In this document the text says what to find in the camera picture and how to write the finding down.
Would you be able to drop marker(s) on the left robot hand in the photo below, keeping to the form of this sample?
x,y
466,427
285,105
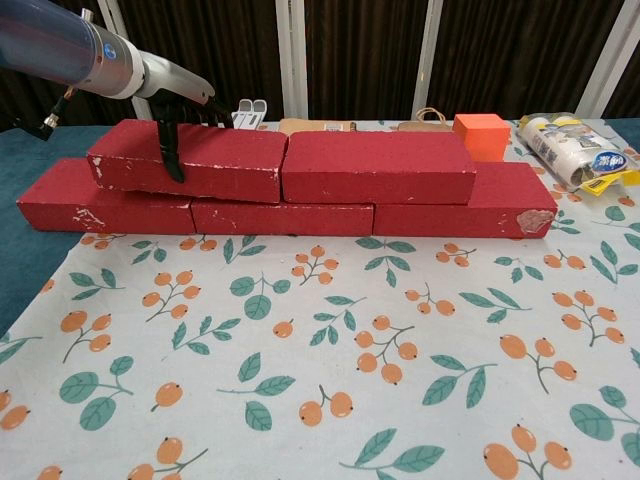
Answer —
x,y
175,82

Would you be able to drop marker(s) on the red brick with white scuffs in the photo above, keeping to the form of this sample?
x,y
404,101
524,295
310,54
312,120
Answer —
x,y
225,160

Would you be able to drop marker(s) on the red foam brick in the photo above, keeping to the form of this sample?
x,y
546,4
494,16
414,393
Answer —
x,y
282,220
55,200
375,165

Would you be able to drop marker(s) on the white folding laptop stand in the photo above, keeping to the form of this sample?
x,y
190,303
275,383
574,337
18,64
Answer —
x,y
247,117

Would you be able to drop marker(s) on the brown spiral notebook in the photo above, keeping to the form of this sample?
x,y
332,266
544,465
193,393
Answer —
x,y
305,125

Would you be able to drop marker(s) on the teal felt table cover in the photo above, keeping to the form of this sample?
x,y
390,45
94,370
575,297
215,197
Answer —
x,y
30,150

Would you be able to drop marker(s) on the brown paper bag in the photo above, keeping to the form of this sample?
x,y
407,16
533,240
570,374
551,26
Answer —
x,y
425,122

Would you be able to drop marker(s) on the floral orange berry tablecloth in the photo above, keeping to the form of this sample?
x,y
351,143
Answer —
x,y
320,320

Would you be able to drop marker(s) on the orange cube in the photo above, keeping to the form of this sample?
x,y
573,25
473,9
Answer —
x,y
482,137

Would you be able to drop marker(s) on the red brick with chipped corner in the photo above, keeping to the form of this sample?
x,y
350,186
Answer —
x,y
500,200

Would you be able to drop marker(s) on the packaged white bag rolls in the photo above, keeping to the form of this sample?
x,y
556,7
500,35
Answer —
x,y
565,145

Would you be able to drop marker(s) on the white frame post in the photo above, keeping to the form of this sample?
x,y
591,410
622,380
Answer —
x,y
292,60
605,60
430,55
142,112

